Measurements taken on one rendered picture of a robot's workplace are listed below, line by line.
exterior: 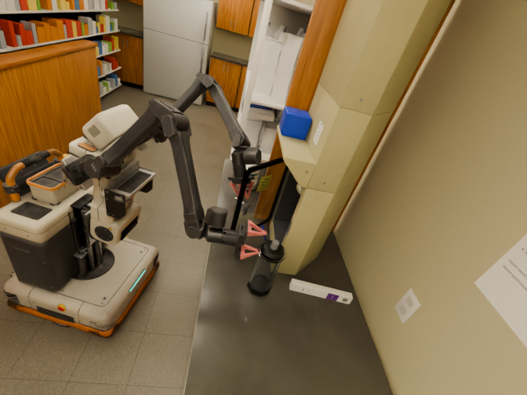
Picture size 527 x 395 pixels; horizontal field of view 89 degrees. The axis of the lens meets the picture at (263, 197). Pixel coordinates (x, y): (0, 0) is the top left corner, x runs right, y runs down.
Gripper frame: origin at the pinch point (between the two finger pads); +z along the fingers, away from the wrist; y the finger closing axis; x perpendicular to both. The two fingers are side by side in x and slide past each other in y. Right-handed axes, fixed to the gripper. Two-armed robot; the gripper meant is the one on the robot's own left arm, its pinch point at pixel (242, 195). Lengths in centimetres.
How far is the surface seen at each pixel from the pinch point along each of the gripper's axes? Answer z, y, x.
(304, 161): -17.9, -34.7, 2.0
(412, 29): -52, -63, -8
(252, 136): -15, 77, -92
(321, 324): 48, -40, 4
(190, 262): 83, 105, -27
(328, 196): -3.1, -39.0, -6.6
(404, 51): -47, -61, -8
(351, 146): -22, -48, -7
